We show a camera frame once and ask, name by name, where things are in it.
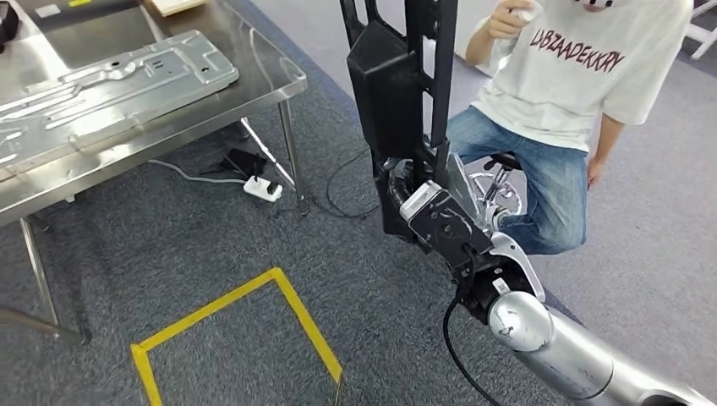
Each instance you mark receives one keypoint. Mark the person's right hand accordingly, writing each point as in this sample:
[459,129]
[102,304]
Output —
[504,19]

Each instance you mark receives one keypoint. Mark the person's left hand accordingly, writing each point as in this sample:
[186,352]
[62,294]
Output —
[595,173]

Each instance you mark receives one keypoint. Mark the small white object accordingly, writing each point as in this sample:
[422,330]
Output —
[529,10]

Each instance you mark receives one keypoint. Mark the black plastic car part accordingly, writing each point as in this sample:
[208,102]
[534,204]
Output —
[386,95]

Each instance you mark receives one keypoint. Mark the person's right forearm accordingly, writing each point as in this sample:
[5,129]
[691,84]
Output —
[482,47]

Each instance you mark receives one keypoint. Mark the person's left forearm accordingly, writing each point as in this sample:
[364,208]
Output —
[608,140]

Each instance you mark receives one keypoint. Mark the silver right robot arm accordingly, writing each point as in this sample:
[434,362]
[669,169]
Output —
[560,347]

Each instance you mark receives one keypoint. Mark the stainless steel workbench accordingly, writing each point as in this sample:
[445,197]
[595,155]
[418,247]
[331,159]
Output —
[168,112]

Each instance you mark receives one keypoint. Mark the person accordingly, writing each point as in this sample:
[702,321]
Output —
[560,84]

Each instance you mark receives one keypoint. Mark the black stool chrome base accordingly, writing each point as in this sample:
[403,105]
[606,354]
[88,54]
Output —
[501,185]

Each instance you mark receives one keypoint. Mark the black power adapter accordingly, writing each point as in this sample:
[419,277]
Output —
[246,162]

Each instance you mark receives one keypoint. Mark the white power strip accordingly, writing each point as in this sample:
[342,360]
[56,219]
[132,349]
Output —
[262,189]

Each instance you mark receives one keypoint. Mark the yellow floor tape square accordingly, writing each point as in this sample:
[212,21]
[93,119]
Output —
[302,314]

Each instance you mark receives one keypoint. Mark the stamped metal panel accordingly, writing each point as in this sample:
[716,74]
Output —
[112,89]

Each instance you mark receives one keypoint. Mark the grey equipment case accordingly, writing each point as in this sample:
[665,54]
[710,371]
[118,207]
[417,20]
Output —
[95,17]

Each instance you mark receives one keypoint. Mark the small steel table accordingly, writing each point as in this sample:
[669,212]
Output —
[45,328]

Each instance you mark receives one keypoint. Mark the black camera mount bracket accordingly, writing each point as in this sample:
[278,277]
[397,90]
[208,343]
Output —
[448,230]

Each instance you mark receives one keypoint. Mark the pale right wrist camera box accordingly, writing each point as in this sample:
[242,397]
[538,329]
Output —
[420,200]

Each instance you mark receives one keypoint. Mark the white frame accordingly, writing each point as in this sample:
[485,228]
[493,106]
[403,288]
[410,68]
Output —
[703,33]

